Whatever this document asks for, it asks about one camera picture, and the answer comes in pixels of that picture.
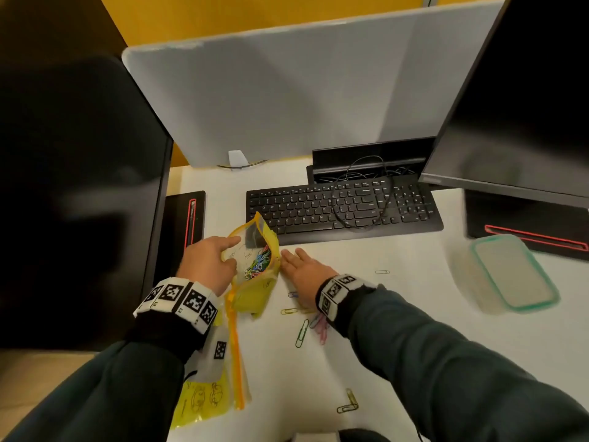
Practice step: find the person's right hand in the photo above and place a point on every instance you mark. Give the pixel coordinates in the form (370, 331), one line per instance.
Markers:
(308, 276)

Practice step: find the person's left hand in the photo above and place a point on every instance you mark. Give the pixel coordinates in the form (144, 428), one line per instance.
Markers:
(204, 266)

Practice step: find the pile of colourful paper clips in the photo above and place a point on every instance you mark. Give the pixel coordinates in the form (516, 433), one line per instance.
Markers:
(257, 264)

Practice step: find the single olive green paper clip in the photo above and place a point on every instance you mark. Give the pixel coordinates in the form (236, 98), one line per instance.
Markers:
(346, 408)

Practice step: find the clear container with green-rimmed lid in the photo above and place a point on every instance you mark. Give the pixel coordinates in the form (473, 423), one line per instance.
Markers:
(513, 273)

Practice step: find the person's right forearm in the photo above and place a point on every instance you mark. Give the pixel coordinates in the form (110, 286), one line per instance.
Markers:
(460, 377)

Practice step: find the person's left forearm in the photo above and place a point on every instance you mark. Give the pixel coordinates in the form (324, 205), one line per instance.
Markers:
(115, 391)

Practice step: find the brown cardboard box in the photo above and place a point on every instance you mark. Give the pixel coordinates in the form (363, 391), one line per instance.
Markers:
(27, 386)

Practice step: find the right wrist marker band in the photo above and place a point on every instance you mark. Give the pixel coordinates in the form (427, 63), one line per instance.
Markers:
(338, 290)

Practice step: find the wrist marker band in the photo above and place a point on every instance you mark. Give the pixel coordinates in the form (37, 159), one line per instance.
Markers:
(184, 296)
(338, 290)

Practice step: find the left wrist marker band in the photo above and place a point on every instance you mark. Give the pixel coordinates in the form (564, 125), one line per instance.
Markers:
(184, 296)

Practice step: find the black monitor base red stripe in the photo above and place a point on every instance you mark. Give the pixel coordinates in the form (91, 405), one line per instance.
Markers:
(488, 211)
(175, 234)

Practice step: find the black keyboard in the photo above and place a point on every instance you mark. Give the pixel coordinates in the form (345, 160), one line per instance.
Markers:
(294, 211)

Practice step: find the white table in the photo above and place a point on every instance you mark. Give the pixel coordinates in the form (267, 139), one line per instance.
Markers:
(414, 280)

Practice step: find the black monitor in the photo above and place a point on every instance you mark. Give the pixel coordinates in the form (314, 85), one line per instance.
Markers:
(520, 133)
(69, 202)

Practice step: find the grey name badge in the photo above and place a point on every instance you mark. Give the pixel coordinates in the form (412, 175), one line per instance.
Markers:
(317, 438)

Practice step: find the white desk divider panel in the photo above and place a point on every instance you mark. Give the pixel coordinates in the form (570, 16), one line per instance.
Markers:
(299, 87)

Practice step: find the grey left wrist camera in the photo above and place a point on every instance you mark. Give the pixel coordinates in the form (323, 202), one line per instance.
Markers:
(214, 354)

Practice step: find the white divider bracket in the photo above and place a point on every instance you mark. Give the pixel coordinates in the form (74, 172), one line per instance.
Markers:
(237, 157)

